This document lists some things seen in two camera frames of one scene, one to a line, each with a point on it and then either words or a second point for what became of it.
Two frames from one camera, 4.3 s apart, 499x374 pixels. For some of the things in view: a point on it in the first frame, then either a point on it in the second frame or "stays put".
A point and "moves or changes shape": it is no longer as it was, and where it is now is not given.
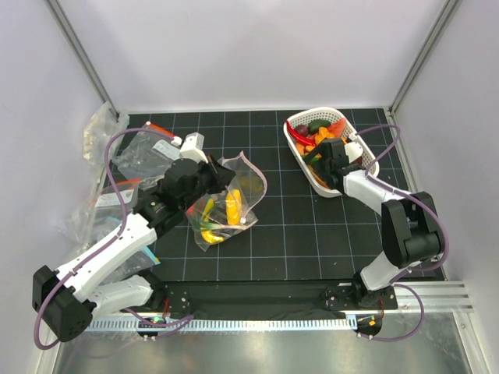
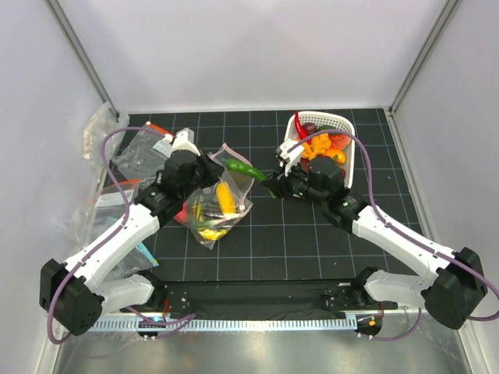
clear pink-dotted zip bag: [217, 215] moves or changes shape
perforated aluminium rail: [231, 323] stays put
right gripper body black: [321, 167] to [297, 183]
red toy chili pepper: [299, 137] to [299, 126]
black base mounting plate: [266, 299] stays put
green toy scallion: [209, 226] to [197, 210]
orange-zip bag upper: [145, 157] stays put
